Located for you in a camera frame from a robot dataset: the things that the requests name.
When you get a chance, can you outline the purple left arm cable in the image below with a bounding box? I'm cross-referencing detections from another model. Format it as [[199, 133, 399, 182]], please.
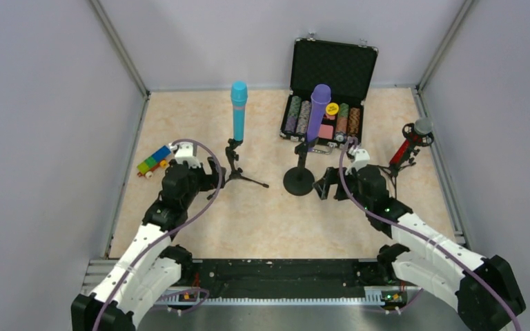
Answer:
[[92, 139, 224, 331]]

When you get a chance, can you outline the aluminium front rail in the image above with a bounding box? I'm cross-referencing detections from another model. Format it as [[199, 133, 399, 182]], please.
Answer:
[[70, 260, 408, 331]]

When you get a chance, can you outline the yellow dealer chip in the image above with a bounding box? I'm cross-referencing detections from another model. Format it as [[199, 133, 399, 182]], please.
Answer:
[[325, 103, 340, 116]]

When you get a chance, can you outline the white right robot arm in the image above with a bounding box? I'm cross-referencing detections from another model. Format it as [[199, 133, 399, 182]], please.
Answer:
[[313, 165, 526, 330]]

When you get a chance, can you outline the green red chip stack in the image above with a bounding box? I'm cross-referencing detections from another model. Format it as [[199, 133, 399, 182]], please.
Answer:
[[334, 103, 350, 142]]

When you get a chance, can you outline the purple toy microphone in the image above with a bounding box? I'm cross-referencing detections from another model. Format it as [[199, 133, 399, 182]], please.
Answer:
[[306, 84, 331, 152]]

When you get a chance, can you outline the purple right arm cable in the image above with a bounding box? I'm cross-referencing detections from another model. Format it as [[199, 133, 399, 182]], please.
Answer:
[[338, 137, 524, 331]]

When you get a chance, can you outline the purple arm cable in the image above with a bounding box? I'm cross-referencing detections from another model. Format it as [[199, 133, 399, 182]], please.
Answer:
[[92, 139, 224, 331], [338, 137, 524, 331]]

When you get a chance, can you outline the shock mount tripod mic stand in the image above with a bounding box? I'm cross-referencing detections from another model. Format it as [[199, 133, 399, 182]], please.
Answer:
[[378, 118, 434, 197]]

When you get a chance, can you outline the round base clip mic stand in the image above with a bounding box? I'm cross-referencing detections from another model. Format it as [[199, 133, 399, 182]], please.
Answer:
[[283, 138, 318, 197]]

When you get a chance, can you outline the colourful toy block car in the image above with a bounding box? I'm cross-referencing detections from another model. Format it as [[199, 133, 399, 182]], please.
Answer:
[[137, 146, 172, 179]]

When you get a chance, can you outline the purple green chip stack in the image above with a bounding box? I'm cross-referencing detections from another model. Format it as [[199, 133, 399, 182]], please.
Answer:
[[284, 96, 302, 133]]

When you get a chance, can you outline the black poker chip case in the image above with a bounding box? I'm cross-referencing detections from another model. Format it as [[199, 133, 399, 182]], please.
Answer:
[[279, 37, 379, 154]]

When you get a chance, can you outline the red glitter microphone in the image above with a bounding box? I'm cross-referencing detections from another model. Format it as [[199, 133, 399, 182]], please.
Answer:
[[389, 117, 434, 168]]

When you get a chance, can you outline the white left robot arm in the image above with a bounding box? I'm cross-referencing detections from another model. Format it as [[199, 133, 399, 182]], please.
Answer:
[[70, 157, 225, 330]]

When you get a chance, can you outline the cyan toy microphone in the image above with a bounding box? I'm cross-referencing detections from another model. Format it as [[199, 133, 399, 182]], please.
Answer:
[[230, 81, 248, 141]]

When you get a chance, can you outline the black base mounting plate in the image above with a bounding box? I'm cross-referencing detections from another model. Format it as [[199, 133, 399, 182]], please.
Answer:
[[150, 258, 424, 301]]

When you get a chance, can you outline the orange black chip stack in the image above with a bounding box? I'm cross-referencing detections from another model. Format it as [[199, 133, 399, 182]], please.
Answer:
[[347, 108, 361, 137]]

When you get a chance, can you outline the small tripod mic stand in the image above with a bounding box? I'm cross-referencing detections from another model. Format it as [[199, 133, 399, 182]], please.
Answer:
[[220, 138, 269, 188]]

